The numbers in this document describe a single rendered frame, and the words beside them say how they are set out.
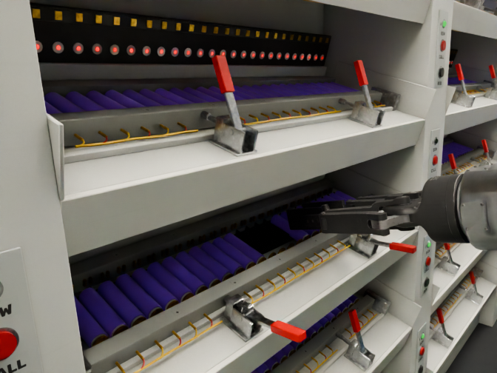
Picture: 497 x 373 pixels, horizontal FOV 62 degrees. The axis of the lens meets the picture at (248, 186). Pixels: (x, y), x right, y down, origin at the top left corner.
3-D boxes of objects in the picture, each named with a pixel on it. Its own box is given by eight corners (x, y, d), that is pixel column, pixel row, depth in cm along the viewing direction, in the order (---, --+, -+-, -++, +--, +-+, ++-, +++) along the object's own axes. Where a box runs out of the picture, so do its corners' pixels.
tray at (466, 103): (511, 114, 120) (532, 65, 114) (435, 138, 77) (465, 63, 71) (442, 94, 132) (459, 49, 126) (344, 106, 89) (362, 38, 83)
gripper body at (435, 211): (476, 166, 47) (399, 175, 54) (450, 180, 41) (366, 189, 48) (487, 231, 48) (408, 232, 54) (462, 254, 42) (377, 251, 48)
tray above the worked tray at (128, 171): (416, 144, 71) (447, 62, 65) (61, 260, 28) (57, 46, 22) (319, 109, 82) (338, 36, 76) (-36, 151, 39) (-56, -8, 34)
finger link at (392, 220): (430, 221, 47) (419, 234, 43) (384, 224, 50) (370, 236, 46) (426, 200, 47) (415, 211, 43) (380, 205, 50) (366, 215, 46)
